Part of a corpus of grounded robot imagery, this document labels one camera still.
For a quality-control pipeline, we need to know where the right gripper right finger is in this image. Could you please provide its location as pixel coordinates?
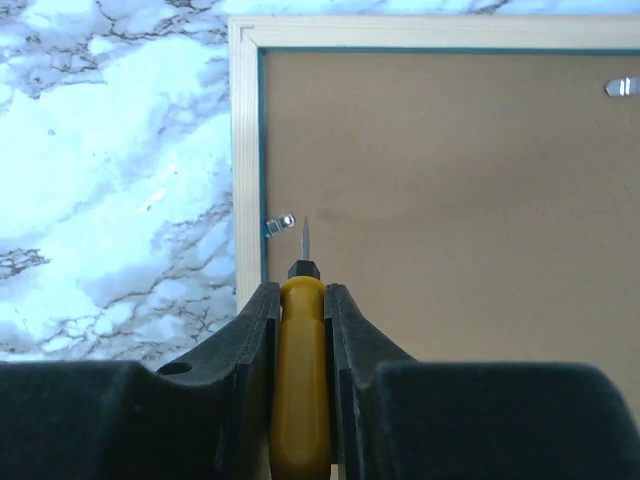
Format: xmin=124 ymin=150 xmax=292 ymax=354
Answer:
xmin=324 ymin=284 xmax=639 ymax=479

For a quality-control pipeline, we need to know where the blue picture frame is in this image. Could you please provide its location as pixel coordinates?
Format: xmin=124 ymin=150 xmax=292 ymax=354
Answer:
xmin=229 ymin=13 xmax=639 ymax=409

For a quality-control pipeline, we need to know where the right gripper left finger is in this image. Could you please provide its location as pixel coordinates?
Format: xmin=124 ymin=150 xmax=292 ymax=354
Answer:
xmin=1 ymin=283 xmax=280 ymax=479

